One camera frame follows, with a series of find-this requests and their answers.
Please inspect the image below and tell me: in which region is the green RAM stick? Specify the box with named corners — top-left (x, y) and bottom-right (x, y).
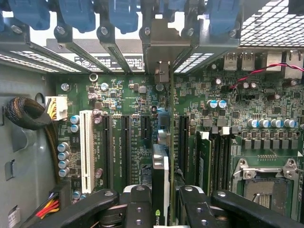
top-left (196, 130), bottom-right (212, 197)

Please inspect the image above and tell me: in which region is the black RAM slot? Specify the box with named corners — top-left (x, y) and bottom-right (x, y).
top-left (211, 127), bottom-right (222, 193)
top-left (220, 127), bottom-right (232, 193)

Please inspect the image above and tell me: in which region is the long black expansion slot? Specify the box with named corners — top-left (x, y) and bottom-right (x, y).
top-left (178, 115), bottom-right (190, 175)
top-left (120, 115), bottom-right (132, 187)
top-left (102, 115), bottom-right (113, 190)

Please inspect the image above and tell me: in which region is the CPU socket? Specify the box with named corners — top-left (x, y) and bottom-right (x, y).
top-left (231, 158), bottom-right (304, 214)

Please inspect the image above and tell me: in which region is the metal locking lever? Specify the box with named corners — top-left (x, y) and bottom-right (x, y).
top-left (234, 167), bottom-right (285, 179)

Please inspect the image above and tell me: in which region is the white expansion slot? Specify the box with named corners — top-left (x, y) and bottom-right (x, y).
top-left (79, 110), bottom-right (95, 194)

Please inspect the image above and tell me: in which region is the short black expansion slot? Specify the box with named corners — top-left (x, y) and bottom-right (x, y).
top-left (141, 115), bottom-right (152, 141)

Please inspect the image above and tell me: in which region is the green motherboard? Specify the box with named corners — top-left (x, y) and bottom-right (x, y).
top-left (56, 48), bottom-right (304, 224)

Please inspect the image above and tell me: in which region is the black open PC case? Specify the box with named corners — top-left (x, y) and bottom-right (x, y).
top-left (0, 0), bottom-right (304, 228)

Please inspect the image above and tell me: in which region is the white power connector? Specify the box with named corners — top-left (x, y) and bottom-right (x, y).
top-left (44, 95), bottom-right (69, 122)

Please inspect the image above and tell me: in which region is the silver USB port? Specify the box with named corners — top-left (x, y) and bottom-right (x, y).
top-left (240, 52), bottom-right (257, 71)
top-left (223, 52), bottom-right (238, 72)

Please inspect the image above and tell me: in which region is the silver rear port block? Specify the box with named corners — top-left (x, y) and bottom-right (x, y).
top-left (266, 51), bottom-right (284, 73)
top-left (284, 49), bottom-right (298, 80)

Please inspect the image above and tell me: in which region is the blue card retention clip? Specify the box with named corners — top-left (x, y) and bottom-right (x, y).
top-left (58, 0), bottom-right (96, 33)
top-left (206, 0), bottom-right (239, 40)
top-left (161, 0), bottom-right (190, 23)
top-left (8, 0), bottom-right (51, 31)
top-left (108, 0), bottom-right (140, 34)

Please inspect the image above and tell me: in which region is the red and yellow wire bundle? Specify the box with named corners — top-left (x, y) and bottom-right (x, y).
top-left (35, 182), bottom-right (72, 219)

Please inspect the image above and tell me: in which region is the black sleeved cable bundle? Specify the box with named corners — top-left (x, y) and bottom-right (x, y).
top-left (4, 96), bottom-right (60, 183)

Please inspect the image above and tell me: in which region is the red and black twisted wire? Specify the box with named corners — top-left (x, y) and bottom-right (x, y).
top-left (229, 62), bottom-right (304, 90)

